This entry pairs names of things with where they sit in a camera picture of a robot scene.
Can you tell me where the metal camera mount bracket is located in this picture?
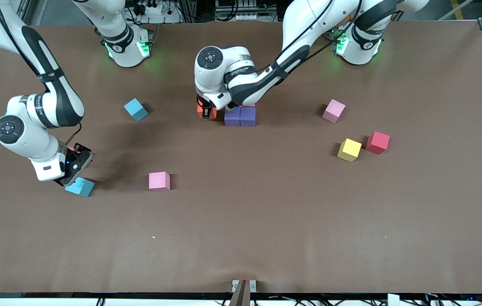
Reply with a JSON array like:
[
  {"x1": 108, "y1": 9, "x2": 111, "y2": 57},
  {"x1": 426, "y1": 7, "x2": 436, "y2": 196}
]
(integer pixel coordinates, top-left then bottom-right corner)
[{"x1": 232, "y1": 279, "x2": 257, "y2": 306}]

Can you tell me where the white electronics box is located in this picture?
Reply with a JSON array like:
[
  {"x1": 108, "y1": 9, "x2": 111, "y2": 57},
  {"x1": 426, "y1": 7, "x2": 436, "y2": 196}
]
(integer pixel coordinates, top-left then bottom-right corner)
[{"x1": 215, "y1": 0, "x2": 258, "y2": 22}]

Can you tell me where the light blue foam cube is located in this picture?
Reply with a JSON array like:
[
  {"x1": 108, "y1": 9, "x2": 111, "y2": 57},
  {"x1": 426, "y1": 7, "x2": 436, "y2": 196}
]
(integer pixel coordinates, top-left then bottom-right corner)
[{"x1": 65, "y1": 178, "x2": 95, "y2": 198}]

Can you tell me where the teal foam cube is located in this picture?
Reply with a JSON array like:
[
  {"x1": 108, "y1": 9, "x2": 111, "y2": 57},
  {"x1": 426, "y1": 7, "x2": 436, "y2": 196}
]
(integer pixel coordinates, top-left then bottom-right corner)
[{"x1": 123, "y1": 98, "x2": 149, "y2": 122}]

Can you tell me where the pink foam cube with dots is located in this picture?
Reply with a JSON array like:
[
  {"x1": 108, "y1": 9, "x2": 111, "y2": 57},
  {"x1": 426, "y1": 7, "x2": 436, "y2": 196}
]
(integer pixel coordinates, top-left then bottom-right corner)
[{"x1": 148, "y1": 171, "x2": 171, "y2": 190}]

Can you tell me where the purple foam cube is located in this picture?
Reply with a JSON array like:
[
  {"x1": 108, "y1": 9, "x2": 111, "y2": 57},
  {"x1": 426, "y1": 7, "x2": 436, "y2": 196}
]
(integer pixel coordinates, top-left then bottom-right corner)
[
  {"x1": 224, "y1": 106, "x2": 241, "y2": 127},
  {"x1": 240, "y1": 106, "x2": 257, "y2": 128}
]

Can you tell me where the brown table cover sheet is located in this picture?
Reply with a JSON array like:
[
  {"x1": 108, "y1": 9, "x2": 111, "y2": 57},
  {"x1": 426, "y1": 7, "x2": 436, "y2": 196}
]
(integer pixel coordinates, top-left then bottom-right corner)
[{"x1": 0, "y1": 20, "x2": 482, "y2": 295}]

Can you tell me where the yellow foam cube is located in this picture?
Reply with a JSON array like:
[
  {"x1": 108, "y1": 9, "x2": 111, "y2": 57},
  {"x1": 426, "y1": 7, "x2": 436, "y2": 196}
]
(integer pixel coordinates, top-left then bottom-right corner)
[{"x1": 337, "y1": 138, "x2": 363, "y2": 163}]

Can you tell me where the orange foam cube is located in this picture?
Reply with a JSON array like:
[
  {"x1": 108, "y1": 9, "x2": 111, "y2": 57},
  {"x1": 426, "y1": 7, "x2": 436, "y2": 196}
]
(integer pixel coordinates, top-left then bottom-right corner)
[{"x1": 197, "y1": 104, "x2": 225, "y2": 121}]

